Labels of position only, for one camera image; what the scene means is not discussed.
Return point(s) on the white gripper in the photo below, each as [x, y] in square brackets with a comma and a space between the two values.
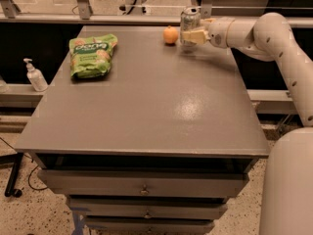
[217, 33]

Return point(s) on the silver green 7up can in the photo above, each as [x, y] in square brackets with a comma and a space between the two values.
[189, 19]

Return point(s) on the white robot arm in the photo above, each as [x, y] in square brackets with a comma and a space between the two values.
[287, 197]

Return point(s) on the orange fruit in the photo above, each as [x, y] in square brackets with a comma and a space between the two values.
[170, 35]

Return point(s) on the green snack bag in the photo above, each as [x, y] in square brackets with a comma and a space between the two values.
[91, 57]

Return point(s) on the metal window railing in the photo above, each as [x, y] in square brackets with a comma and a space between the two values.
[155, 12]

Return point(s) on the white pump bottle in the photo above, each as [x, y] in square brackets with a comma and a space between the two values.
[35, 76]

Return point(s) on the top grey drawer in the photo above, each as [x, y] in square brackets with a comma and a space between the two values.
[143, 184]

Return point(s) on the grey drawer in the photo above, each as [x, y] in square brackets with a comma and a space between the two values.
[143, 184]
[149, 226]
[147, 208]

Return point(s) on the middle grey drawer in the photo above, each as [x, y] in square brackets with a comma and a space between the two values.
[147, 208]

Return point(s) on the bottom grey drawer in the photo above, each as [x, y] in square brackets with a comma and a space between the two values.
[149, 226]

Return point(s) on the black stand leg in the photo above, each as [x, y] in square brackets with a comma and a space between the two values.
[14, 160]

